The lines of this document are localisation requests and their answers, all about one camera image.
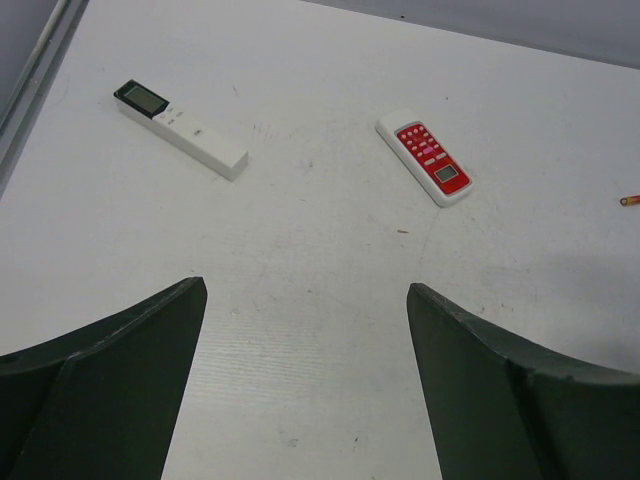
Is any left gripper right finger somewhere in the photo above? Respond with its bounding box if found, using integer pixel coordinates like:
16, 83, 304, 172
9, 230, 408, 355
406, 283, 639, 479

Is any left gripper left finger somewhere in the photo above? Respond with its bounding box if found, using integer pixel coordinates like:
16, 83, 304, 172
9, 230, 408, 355
1, 277, 207, 479

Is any red remote control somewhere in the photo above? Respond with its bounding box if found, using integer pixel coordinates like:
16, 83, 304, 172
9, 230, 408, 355
375, 109, 474, 208

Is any slim white remote control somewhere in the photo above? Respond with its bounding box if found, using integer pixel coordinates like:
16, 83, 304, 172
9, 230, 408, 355
114, 80, 249, 181

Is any orange red battery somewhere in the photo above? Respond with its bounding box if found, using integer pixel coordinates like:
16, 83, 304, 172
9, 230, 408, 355
619, 195, 640, 207

